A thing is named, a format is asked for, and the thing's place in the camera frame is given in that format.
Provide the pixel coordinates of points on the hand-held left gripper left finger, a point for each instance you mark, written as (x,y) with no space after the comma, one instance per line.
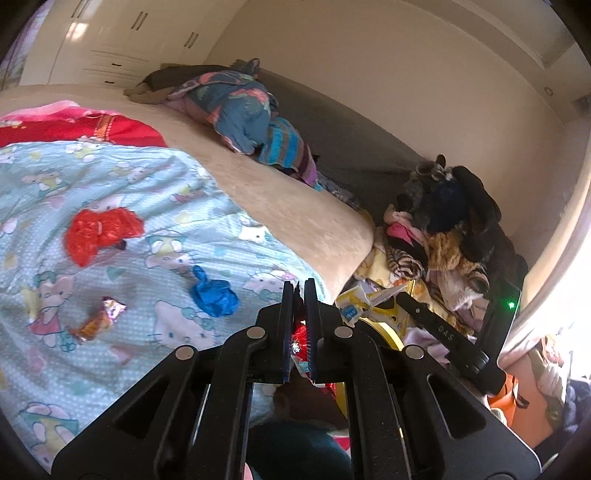
(286,332)

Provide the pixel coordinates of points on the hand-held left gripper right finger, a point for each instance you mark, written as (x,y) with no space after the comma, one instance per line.
(311,332)

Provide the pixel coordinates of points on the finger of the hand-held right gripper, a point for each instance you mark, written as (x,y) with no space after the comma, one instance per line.
(438,330)

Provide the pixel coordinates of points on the red snack packet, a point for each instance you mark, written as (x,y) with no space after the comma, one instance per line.
(300,344)

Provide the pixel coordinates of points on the white yellow packet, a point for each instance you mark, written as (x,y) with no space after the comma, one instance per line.
(353,300)

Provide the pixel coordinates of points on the blue plastic bag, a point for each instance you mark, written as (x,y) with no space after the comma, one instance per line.
(212,297)

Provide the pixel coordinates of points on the shiny gold candy wrapper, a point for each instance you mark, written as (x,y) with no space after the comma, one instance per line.
(94,325)

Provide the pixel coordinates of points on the red plastic bag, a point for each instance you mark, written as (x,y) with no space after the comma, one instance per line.
(97,233)

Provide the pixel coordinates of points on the person's right forearm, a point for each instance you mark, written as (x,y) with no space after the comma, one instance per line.
(533,401)

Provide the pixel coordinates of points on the yellow printed cloth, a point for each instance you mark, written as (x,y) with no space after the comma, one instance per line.
(376,265)

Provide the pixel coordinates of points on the person's teal trouser leg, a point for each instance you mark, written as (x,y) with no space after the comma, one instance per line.
(300,452)

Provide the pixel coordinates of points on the pile of clothes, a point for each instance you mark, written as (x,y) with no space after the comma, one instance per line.
(461,207)

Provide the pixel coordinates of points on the striped towel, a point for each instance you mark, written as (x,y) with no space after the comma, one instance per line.
(286,147)

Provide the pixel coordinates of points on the grey headboard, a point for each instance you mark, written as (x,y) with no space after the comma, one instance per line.
(351,138)

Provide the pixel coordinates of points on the cartoon cat printed sheet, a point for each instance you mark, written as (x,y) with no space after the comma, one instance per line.
(138,194)

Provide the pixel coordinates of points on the blue floral quilt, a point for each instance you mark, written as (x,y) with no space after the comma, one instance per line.
(240,110)

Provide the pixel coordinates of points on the dark brown garment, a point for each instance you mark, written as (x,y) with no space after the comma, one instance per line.
(157,85)

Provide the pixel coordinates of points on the red blanket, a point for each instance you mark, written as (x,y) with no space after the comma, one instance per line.
(92,131)

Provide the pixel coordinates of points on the cream glossy wardrobe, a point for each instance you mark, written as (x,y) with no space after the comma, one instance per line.
(115,46)

